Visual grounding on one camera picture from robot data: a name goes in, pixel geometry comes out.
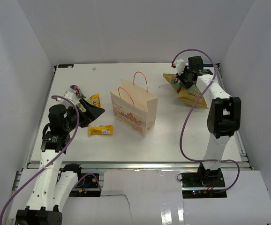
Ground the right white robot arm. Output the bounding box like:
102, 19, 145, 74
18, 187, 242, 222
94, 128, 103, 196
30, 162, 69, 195
172, 56, 241, 187

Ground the yellow m&m's packet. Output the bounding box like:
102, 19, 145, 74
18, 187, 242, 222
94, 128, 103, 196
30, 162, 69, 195
90, 94, 102, 108

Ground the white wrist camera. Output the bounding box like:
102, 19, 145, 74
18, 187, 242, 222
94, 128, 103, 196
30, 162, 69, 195
171, 59, 187, 74
63, 90, 74, 101

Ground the purple candy wrapper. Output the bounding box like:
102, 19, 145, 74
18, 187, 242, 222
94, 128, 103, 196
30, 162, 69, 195
70, 85, 86, 98

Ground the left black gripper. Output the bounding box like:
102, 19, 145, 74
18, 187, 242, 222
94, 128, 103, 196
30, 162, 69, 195
63, 98, 104, 132

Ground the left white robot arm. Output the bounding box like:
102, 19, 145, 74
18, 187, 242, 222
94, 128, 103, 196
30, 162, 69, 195
15, 98, 105, 225

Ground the light green snack packet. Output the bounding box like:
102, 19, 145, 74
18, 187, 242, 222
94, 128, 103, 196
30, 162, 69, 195
76, 103, 86, 113

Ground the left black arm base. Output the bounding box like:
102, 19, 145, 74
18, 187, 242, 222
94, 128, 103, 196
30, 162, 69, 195
69, 173, 101, 197

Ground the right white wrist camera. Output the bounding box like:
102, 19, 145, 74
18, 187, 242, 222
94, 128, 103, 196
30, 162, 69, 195
171, 59, 187, 74

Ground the left blue label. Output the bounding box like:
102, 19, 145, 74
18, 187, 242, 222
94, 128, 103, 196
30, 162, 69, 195
58, 64, 74, 68

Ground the beige paper bag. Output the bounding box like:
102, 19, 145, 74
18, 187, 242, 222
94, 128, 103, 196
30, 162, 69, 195
110, 71, 158, 137

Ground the brown chips bag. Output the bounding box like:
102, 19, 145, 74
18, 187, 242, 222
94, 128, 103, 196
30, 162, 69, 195
163, 74, 201, 106

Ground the yellow snack bar wrapper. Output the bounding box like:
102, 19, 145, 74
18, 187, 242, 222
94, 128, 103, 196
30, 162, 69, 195
88, 125, 113, 135

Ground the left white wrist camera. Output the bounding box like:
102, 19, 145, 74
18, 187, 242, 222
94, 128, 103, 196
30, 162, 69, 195
63, 90, 74, 101

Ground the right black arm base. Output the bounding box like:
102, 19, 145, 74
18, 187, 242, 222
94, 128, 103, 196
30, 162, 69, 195
176, 172, 227, 199

